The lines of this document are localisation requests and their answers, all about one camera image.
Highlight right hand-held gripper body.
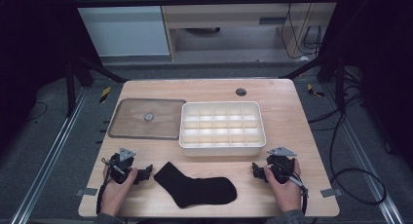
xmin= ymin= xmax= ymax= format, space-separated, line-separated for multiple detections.
xmin=266 ymin=146 xmax=298 ymax=185

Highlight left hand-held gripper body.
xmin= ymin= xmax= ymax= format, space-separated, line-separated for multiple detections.
xmin=107 ymin=147 xmax=146 ymax=185

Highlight white divided storage box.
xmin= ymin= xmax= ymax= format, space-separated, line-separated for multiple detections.
xmin=178 ymin=100 xmax=267 ymax=158

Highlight transparent box lid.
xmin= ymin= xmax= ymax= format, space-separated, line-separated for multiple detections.
xmin=107 ymin=97 xmax=187 ymax=141

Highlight black sock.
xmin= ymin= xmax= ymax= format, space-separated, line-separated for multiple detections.
xmin=153 ymin=161 xmax=238 ymax=209

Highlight person's left hand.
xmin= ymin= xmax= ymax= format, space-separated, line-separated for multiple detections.
xmin=99 ymin=167 xmax=139 ymax=216

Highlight person's right hand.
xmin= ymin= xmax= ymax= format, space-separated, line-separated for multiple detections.
xmin=263 ymin=158 xmax=303 ymax=214

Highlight yellow black striped tape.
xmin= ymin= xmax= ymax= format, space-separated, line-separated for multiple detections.
xmin=306 ymin=83 xmax=326 ymax=98
xmin=98 ymin=86 xmax=112 ymax=104

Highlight black metal stand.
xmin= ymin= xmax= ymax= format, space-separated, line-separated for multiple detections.
xmin=279 ymin=48 xmax=348 ymax=115
xmin=63 ymin=52 xmax=130 ymax=119

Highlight white cabinet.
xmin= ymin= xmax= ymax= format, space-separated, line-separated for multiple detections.
xmin=68 ymin=0 xmax=171 ymax=58

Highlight black curtain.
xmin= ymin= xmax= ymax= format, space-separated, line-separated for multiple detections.
xmin=0 ymin=0 xmax=102 ymax=155
xmin=319 ymin=0 xmax=413 ymax=171

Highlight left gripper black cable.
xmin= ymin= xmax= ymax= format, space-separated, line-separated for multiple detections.
xmin=95 ymin=157 xmax=115 ymax=216

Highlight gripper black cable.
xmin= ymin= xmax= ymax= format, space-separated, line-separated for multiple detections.
xmin=282 ymin=165 xmax=310 ymax=216
xmin=95 ymin=157 xmax=115 ymax=216

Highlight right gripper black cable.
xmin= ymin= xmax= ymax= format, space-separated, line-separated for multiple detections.
xmin=282 ymin=165 xmax=310 ymax=216

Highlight grey metal table bracket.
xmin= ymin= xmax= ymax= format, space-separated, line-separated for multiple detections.
xmin=319 ymin=187 xmax=343 ymax=199
xmin=75 ymin=187 xmax=98 ymax=198

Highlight looped black floor cable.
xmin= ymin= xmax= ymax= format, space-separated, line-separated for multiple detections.
xmin=307 ymin=101 xmax=388 ymax=206

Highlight aluminium floor rail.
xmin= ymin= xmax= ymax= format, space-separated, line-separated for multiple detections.
xmin=10 ymin=87 xmax=90 ymax=224
xmin=324 ymin=84 xmax=406 ymax=224

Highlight thin black floor cable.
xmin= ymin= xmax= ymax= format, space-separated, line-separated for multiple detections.
xmin=24 ymin=100 xmax=49 ymax=122

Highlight hanging black cables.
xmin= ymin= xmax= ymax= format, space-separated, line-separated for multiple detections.
xmin=280 ymin=2 xmax=323 ymax=60

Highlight black horizontal frame bar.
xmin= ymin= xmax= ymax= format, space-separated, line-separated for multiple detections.
xmin=69 ymin=0 xmax=341 ymax=9

